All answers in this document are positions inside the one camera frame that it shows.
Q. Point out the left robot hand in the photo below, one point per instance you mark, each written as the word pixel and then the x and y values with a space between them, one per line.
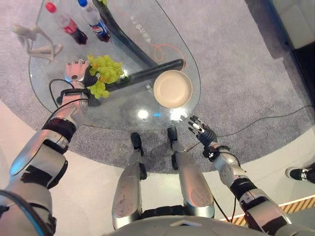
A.
pixel 75 73

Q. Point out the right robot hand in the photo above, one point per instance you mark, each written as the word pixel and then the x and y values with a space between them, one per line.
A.
pixel 206 134

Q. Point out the green grape bunch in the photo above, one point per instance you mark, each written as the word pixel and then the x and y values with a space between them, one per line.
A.
pixel 105 73

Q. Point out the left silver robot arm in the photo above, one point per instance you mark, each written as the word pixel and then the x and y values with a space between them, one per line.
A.
pixel 41 152

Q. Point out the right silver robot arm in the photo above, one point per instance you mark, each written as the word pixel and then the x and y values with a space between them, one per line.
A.
pixel 243 186

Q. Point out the beige round plate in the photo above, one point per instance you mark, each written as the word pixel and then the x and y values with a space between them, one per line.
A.
pixel 173 89

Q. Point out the white abstract figure sculpture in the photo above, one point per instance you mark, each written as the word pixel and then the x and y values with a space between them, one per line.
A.
pixel 37 41

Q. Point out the right silver robot leg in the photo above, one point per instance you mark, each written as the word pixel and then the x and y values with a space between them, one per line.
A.
pixel 192 182

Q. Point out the silver robot leg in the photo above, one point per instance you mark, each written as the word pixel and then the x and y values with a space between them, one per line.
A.
pixel 192 182
pixel 128 186

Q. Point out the red cap cola bottle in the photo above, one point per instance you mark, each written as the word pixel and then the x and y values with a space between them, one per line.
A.
pixel 66 22

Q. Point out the blue cap pepsi bottle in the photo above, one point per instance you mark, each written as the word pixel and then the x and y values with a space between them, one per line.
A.
pixel 96 22

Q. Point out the grey carpet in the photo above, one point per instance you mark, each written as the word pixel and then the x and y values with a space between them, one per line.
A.
pixel 233 81

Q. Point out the black table base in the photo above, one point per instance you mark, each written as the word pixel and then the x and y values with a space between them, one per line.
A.
pixel 137 61

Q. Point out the glass coffee table top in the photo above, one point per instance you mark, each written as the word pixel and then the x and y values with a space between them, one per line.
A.
pixel 137 49

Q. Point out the silver robot torso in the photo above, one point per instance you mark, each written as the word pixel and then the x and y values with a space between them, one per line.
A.
pixel 187 225

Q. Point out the left silver robot leg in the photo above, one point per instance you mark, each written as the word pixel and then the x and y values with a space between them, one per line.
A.
pixel 128 186

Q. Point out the person's black white shoe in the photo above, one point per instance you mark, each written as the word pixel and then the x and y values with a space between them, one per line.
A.
pixel 300 173

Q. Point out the white sofa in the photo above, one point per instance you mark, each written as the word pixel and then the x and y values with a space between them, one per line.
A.
pixel 295 19

